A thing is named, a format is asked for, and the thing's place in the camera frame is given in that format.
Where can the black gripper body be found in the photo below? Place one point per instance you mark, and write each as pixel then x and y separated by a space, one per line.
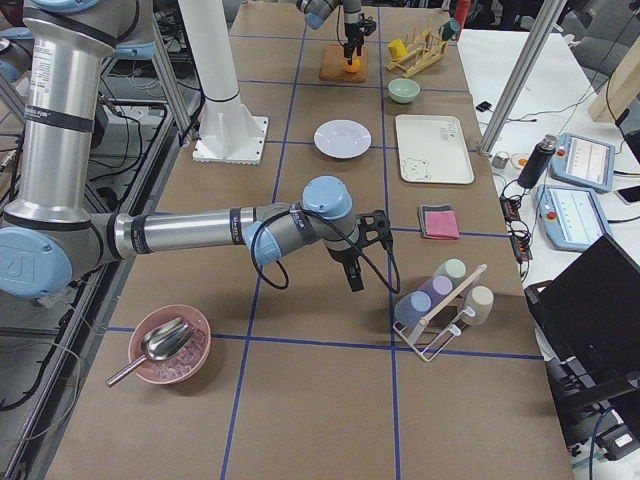
pixel 344 256
pixel 351 25

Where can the orange fruit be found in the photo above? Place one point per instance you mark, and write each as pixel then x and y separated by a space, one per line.
pixel 353 66

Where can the white round plate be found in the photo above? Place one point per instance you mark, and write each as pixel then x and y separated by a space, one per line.
pixel 342 139

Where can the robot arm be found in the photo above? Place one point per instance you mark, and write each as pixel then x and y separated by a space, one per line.
pixel 316 12
pixel 48 238

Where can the cream bear tray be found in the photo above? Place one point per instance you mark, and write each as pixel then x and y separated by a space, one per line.
pixel 432 150

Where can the wooden cutting board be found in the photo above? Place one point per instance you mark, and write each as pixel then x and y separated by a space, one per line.
pixel 332 66

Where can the yellow mug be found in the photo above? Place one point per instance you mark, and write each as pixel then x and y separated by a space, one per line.
pixel 397 49

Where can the mint green bowl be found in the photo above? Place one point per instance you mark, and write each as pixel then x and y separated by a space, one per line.
pixel 403 90

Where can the blue cup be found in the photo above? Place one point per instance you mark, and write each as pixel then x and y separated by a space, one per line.
pixel 410 309

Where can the wooden peg drying rack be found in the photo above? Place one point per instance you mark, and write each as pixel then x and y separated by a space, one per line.
pixel 424 50

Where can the grey cloth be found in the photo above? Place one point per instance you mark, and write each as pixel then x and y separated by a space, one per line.
pixel 424 208

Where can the purple cup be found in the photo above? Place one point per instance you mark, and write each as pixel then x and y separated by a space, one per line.
pixel 437 288

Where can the dark green mug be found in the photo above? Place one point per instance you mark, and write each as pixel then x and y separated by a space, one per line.
pixel 449 30

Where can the pink cloth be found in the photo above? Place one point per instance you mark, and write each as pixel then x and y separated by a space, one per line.
pixel 441 225

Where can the green cup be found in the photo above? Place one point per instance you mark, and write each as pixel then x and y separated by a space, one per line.
pixel 454 269

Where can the red cylinder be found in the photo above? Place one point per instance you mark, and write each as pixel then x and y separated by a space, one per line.
pixel 461 12

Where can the beige cup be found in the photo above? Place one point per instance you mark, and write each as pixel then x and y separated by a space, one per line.
pixel 478 304

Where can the small black device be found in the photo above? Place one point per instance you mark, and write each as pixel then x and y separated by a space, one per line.
pixel 483 106

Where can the small metal cup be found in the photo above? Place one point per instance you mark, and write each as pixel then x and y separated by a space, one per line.
pixel 500 159

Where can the fried egg toy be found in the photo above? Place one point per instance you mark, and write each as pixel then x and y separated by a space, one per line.
pixel 519 160

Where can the metal scoop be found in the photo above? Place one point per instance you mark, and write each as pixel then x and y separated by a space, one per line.
pixel 159 344

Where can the pink bowl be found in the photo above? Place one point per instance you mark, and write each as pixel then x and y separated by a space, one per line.
pixel 190 346

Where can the black water bottle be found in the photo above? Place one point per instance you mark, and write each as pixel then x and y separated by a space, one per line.
pixel 537 162

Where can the near teach pendant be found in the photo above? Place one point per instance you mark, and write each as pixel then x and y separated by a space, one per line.
pixel 572 217

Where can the teach pendant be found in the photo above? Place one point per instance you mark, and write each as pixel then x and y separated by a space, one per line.
pixel 572 217
pixel 583 162

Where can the black laptop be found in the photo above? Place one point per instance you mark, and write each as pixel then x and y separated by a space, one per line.
pixel 589 315

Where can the far teach pendant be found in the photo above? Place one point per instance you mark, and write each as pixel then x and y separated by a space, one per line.
pixel 583 162

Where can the smartphone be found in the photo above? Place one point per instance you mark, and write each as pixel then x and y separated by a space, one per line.
pixel 629 195

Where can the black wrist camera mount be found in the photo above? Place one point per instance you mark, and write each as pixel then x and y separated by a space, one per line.
pixel 374 227

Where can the white wire cup rack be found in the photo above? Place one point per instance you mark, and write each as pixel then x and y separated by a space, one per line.
pixel 442 324

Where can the aluminium frame post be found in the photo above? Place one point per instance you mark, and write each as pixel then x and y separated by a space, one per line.
pixel 535 41

